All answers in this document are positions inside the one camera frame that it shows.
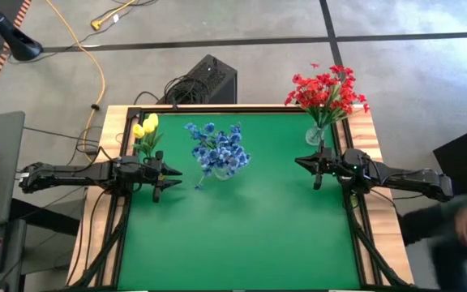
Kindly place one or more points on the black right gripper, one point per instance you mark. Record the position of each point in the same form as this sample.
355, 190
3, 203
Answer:
328, 166

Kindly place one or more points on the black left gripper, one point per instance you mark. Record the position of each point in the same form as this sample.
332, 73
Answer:
157, 170

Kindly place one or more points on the blue artificial flower bunch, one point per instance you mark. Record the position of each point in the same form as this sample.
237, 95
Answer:
213, 138
225, 158

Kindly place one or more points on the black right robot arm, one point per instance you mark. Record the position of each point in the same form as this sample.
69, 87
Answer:
399, 178

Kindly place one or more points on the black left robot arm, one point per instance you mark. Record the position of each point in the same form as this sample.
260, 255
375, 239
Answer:
75, 176

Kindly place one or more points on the clear glass bottle vase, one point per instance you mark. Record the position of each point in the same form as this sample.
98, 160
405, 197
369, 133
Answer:
315, 136

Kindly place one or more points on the ribbed clear glass vase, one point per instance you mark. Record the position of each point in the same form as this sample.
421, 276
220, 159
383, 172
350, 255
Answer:
222, 174

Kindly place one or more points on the green table mat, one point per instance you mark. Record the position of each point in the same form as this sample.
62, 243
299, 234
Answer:
258, 223

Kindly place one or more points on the black computer tower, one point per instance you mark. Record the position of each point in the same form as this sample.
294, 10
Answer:
217, 77

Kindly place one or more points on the person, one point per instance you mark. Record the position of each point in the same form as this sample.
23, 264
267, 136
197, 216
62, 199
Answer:
428, 223

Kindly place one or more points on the black stand pole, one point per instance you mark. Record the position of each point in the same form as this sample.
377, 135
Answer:
18, 42

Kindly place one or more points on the black metal table frame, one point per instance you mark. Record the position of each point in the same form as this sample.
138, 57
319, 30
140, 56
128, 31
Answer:
233, 110

